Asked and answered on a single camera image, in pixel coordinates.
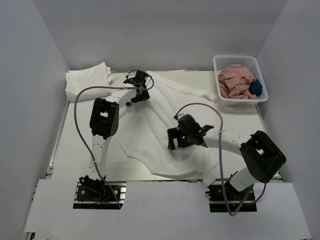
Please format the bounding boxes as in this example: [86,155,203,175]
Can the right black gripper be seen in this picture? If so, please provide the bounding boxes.
[167,126,194,151]

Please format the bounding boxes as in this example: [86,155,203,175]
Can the white printed t shirt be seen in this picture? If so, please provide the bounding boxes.
[115,70,220,186]

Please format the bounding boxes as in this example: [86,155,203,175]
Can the pink t shirt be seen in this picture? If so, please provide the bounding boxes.
[217,64,258,100]

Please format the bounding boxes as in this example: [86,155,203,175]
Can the blue t shirt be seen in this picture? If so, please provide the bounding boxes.
[249,79,263,97]

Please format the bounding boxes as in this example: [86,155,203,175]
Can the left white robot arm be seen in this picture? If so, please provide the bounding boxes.
[85,70,154,184]

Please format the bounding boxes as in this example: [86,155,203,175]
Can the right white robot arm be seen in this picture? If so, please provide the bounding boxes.
[167,114,287,200]

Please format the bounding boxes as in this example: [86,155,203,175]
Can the folded white t shirt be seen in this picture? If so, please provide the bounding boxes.
[65,61,113,102]

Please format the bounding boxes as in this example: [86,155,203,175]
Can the white plastic basket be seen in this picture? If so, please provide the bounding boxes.
[213,54,269,106]

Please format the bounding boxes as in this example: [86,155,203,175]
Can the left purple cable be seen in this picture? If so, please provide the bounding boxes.
[74,70,155,210]

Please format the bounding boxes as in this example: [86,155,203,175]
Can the purple cable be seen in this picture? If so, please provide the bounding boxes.
[174,102,267,217]
[74,70,155,210]

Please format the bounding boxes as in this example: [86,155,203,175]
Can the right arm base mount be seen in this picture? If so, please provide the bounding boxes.
[204,183,258,213]

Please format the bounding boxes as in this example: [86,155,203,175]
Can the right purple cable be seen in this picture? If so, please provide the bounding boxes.
[174,102,267,217]

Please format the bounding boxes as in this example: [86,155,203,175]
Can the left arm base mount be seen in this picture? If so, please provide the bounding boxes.
[73,182,126,210]

